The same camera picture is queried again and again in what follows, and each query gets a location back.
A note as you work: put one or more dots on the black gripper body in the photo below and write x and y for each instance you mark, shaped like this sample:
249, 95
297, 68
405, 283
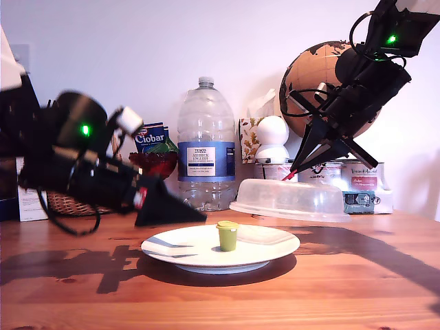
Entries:
103, 184
357, 110

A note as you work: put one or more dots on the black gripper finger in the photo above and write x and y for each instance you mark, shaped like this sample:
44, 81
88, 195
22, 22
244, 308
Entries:
313, 141
161, 203
326, 151

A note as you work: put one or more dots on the clear plastic dome pink tab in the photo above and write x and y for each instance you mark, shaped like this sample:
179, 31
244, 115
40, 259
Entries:
292, 199

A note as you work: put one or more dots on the green coffee capsule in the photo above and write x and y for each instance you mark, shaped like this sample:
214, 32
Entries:
227, 239

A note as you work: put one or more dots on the white ceramic plate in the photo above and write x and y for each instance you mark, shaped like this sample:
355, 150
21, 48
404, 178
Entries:
192, 251

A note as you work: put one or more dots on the metal tin black scrawl label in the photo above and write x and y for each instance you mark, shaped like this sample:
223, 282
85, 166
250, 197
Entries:
330, 177

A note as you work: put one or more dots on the red glass goblet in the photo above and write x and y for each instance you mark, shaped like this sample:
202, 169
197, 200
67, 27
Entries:
161, 165

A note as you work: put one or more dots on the metal tin script lettering label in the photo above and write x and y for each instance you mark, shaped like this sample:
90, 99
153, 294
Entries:
364, 180

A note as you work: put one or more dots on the metal tin pale pink label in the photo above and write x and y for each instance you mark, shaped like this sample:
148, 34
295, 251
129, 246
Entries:
275, 171

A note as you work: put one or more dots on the green foil packet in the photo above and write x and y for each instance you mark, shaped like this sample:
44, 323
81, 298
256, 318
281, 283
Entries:
166, 148

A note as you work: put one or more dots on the teal and white game box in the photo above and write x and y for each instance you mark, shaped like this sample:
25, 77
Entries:
364, 201

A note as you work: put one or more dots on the blue Ciobar box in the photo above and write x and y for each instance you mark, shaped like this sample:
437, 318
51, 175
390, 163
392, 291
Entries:
153, 139
166, 132

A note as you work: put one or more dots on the cork globe on metal stand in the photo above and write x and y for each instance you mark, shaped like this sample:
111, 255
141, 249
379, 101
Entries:
302, 75

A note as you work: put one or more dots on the leaf pattern tissue box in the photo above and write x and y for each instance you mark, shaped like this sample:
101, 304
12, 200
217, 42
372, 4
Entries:
247, 141

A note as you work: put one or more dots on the white printed carton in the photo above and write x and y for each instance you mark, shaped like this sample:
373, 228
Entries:
31, 209

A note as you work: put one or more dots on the large clear water bottle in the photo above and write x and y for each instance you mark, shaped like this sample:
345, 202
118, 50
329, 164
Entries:
206, 120

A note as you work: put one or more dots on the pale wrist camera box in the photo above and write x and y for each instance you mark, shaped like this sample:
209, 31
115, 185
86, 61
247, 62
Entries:
321, 90

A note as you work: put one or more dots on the white round security camera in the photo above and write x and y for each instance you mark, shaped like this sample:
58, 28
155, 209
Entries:
271, 132

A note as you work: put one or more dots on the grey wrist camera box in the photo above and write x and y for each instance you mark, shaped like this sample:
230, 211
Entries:
130, 120

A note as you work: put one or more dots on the white light switch plate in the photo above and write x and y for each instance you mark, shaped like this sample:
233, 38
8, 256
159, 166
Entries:
24, 56

